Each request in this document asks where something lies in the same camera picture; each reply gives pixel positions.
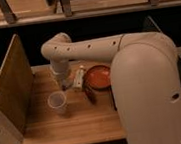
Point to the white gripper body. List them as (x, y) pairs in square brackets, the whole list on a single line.
[(61, 72)]

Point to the white sponge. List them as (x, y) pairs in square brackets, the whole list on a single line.
[(78, 79)]

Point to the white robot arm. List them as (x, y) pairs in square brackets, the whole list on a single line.
[(145, 81)]

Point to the blue and red packet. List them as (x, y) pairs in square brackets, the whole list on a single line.
[(90, 94)]

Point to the orange plate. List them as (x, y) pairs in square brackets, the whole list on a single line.
[(98, 77)]

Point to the left wooden divider panel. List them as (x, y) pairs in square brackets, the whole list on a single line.
[(16, 79)]

